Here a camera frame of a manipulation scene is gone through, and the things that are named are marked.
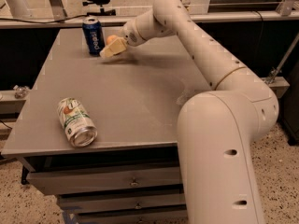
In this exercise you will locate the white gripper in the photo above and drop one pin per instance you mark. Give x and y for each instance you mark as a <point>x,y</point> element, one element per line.
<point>130,32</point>

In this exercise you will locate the orange fruit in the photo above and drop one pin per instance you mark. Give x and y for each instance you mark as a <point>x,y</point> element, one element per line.
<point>111,38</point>

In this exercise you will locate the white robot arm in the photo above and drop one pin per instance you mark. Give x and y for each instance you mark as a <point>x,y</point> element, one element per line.
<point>215,128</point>

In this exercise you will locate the blue pepsi can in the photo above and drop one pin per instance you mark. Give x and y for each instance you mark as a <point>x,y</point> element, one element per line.
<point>92,30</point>

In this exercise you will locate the white green soda can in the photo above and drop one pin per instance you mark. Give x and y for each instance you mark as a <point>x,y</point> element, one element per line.
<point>78,126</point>

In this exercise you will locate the small crumpled clear object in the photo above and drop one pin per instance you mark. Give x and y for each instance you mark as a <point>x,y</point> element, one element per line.
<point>20,91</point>

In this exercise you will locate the grey drawer cabinet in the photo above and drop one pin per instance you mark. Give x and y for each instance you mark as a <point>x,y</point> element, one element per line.
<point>133,99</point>

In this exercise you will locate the top grey drawer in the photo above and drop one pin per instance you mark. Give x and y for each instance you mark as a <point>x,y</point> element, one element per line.
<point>106,178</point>

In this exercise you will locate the grey drawer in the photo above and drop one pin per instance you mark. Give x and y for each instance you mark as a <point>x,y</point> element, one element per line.
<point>106,178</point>
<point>133,216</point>
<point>131,200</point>

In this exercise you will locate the middle grey drawer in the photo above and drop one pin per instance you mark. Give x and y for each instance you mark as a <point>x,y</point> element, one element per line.
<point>131,200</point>

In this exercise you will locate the bottom grey drawer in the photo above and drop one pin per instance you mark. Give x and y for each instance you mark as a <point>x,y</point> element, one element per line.
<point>133,216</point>

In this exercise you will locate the grey metal rail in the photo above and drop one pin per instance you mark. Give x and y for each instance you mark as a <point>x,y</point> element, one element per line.
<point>75,22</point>

